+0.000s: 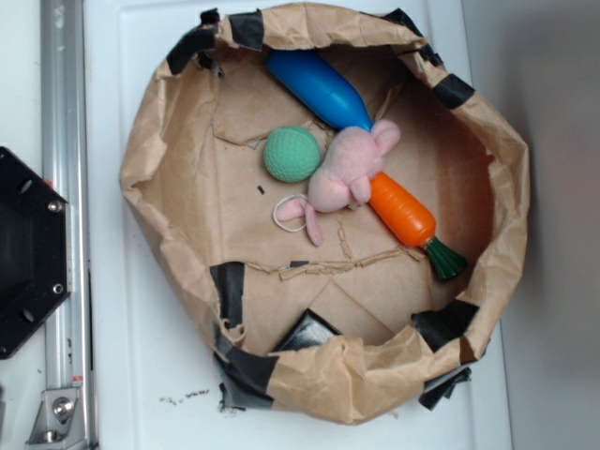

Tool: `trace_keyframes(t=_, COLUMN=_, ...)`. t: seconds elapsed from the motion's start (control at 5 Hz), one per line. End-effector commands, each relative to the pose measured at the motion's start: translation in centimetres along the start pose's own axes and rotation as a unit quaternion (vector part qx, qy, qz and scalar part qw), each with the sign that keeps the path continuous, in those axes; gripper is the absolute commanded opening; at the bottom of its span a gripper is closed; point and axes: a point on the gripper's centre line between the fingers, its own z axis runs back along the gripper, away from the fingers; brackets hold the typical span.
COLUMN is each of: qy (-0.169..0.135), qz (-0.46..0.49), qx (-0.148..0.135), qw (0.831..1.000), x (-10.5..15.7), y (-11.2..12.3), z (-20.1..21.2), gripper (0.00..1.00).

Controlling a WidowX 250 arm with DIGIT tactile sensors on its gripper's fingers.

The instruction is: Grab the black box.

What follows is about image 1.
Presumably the brown paper bag bin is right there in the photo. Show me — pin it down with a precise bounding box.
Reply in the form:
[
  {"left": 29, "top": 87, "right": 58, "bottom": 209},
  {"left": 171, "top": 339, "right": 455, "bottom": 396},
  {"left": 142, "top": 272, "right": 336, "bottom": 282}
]
[{"left": 120, "top": 3, "right": 530, "bottom": 425}]

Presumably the pink plush bunny toy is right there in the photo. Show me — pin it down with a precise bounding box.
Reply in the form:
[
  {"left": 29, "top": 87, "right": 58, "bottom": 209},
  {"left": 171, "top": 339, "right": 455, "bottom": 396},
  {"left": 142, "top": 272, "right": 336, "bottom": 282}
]
[{"left": 273, "top": 119, "right": 400, "bottom": 247}]

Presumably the green golf ball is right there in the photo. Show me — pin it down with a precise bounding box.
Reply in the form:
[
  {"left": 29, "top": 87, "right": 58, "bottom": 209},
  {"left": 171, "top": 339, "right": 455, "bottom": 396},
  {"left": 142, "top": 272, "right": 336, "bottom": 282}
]
[{"left": 263, "top": 126, "right": 321, "bottom": 183}]

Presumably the orange plastic carrot toy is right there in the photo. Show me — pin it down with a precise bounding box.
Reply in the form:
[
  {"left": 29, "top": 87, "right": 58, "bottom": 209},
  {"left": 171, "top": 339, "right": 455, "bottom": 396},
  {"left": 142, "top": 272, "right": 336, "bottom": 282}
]
[{"left": 369, "top": 172, "right": 468, "bottom": 281}]

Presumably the blue plastic bottle toy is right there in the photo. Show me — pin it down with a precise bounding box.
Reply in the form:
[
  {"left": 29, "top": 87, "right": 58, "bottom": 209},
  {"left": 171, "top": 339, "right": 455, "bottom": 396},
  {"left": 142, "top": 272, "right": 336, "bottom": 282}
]
[{"left": 266, "top": 50, "right": 373, "bottom": 131}]

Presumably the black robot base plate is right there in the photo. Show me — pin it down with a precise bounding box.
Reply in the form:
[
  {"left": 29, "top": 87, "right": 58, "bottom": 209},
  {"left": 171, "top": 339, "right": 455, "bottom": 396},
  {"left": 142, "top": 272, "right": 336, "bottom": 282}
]
[{"left": 1, "top": 147, "right": 70, "bottom": 360}]

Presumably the aluminium frame rail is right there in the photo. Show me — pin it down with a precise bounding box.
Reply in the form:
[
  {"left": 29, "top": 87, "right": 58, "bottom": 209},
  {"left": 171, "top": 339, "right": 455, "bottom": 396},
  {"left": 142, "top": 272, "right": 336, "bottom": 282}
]
[{"left": 26, "top": 1, "right": 98, "bottom": 449}]

